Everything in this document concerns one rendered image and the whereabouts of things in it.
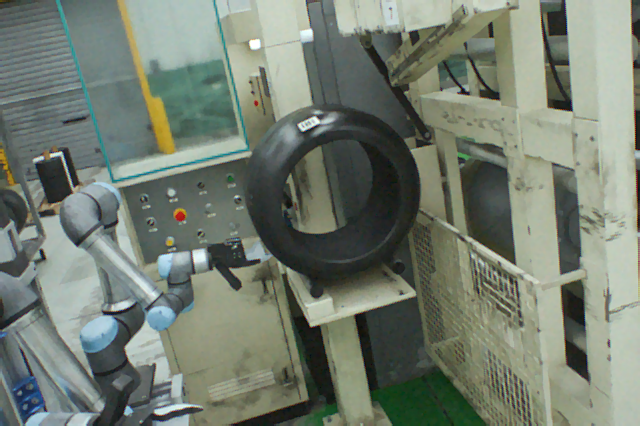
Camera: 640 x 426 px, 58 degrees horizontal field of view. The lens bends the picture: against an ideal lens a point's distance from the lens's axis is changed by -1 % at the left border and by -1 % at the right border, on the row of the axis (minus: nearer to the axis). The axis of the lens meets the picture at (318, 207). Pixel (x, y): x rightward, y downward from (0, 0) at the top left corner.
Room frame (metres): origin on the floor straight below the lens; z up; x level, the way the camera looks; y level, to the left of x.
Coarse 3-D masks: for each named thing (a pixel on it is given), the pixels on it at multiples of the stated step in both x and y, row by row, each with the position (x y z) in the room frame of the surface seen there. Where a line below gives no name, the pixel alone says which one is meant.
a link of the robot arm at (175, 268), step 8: (160, 256) 1.74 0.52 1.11; (168, 256) 1.73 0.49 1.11; (176, 256) 1.73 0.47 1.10; (184, 256) 1.73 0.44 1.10; (192, 256) 1.73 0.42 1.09; (160, 264) 1.70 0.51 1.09; (168, 264) 1.70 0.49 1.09; (176, 264) 1.71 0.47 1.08; (184, 264) 1.71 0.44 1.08; (192, 264) 1.71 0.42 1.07; (160, 272) 1.70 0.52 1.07; (168, 272) 1.70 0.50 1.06; (176, 272) 1.70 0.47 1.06; (184, 272) 1.71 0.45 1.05; (192, 272) 1.72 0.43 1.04; (168, 280) 1.72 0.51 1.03; (176, 280) 1.70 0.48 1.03; (184, 280) 1.71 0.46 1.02
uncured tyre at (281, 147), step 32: (288, 128) 1.75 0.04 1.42; (320, 128) 1.72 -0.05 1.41; (352, 128) 1.74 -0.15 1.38; (384, 128) 1.78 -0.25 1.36; (256, 160) 1.79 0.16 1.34; (288, 160) 1.70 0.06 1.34; (384, 160) 2.02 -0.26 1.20; (256, 192) 1.71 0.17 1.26; (384, 192) 2.02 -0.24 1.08; (416, 192) 1.78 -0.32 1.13; (256, 224) 1.72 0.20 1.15; (288, 224) 1.99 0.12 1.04; (352, 224) 2.00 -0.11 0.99; (384, 224) 1.96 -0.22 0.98; (288, 256) 1.69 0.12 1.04; (320, 256) 1.94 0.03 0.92; (352, 256) 1.74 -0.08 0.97; (384, 256) 1.75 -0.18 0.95
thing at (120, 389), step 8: (128, 376) 0.98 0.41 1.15; (112, 384) 0.95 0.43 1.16; (120, 384) 0.95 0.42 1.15; (128, 384) 0.96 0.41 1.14; (112, 392) 0.94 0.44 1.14; (120, 392) 0.94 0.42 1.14; (128, 392) 0.95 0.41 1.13; (112, 400) 0.94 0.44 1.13; (120, 400) 0.95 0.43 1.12; (104, 408) 0.95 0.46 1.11; (112, 408) 0.94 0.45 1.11; (120, 408) 0.96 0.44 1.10; (104, 416) 0.95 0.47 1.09; (112, 416) 0.94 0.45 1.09; (120, 416) 0.97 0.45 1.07; (104, 424) 0.94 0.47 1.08; (112, 424) 0.94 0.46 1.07
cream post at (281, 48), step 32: (256, 0) 2.07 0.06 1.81; (288, 0) 2.09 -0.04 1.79; (288, 32) 2.09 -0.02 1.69; (288, 64) 2.08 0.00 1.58; (288, 96) 2.08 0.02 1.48; (320, 160) 2.09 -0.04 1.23; (320, 192) 2.09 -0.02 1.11; (320, 224) 2.08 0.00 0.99; (352, 320) 2.09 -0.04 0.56; (352, 352) 2.09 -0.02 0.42; (352, 384) 2.08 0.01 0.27; (352, 416) 2.08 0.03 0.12
